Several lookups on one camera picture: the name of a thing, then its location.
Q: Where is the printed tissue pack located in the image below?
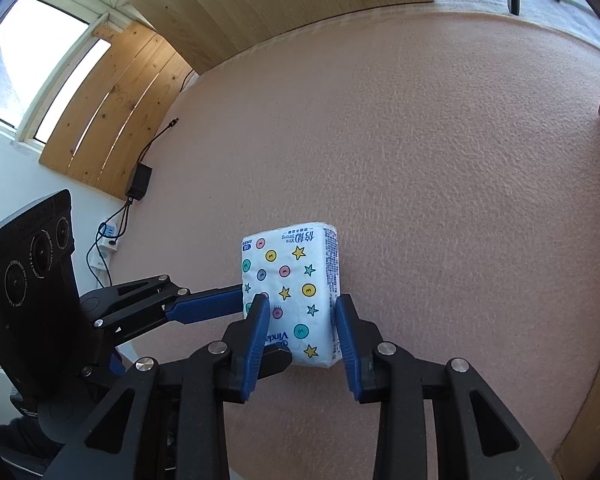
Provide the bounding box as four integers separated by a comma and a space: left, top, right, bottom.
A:
241, 221, 343, 370

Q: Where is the black power cable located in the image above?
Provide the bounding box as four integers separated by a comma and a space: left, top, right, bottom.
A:
85, 199, 133, 291

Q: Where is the slatted wooden panel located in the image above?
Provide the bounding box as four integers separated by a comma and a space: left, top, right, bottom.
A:
39, 20, 197, 203

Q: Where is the grey checkered cloth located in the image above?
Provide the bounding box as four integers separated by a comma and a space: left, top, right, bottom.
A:
430, 0, 600, 58

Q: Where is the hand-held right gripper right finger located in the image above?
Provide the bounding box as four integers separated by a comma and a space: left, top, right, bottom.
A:
334, 294, 556, 480

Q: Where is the white power strip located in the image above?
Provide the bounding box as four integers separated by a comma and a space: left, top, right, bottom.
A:
91, 220, 122, 273

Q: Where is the black power adapter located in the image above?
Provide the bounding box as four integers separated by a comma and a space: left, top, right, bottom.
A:
125, 163, 153, 201

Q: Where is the light wooden board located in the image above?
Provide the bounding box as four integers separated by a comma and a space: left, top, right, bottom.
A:
111, 0, 434, 75

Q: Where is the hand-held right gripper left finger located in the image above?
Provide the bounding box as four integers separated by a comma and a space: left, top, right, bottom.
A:
42, 294, 272, 480

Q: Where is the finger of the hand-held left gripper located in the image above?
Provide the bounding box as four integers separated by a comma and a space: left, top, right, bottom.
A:
79, 274, 245, 345
261, 344, 294, 382

